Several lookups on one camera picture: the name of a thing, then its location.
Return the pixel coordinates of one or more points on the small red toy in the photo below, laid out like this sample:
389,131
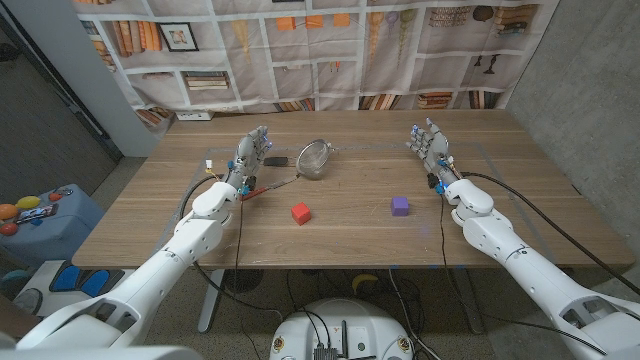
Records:
55,197

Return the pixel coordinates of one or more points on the teal round object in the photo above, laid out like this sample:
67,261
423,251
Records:
12,280

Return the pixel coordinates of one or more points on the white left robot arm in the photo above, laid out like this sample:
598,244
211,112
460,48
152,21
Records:
165,265

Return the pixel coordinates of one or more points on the orange ball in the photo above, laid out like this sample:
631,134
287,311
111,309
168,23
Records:
7,211

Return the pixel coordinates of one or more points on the red ball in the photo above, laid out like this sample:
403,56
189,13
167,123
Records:
8,229

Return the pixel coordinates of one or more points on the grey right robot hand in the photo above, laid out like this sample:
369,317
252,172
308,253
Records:
435,152

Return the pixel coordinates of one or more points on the white foot pedal blue pads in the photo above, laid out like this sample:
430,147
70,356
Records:
75,280

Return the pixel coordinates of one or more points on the white power strip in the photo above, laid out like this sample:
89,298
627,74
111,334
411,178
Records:
195,116

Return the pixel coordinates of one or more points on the white table leg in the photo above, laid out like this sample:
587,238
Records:
210,300

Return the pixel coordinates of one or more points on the purple magnetic cube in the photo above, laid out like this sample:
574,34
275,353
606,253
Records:
399,206

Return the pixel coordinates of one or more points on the red magnetic cube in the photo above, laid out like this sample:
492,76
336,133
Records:
301,214

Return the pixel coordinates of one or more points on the yellow ball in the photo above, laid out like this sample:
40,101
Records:
28,202

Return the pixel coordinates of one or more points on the grey table leg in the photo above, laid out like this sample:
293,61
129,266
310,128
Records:
470,300

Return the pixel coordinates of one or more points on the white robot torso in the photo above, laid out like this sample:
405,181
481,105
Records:
360,325

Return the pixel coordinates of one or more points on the yellow curved object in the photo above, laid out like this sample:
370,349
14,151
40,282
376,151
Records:
364,277

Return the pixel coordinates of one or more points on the printed bookshelf backdrop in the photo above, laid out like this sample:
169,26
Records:
320,55

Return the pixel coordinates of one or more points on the black round fan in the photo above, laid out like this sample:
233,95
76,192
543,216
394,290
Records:
243,280

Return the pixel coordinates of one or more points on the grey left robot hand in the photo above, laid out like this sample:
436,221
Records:
247,160

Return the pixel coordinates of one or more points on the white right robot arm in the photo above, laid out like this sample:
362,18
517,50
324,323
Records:
525,270

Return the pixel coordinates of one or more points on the phone with colourful screen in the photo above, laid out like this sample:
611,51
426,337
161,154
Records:
37,213

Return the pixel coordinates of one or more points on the blue-grey stool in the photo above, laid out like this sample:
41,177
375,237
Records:
65,235

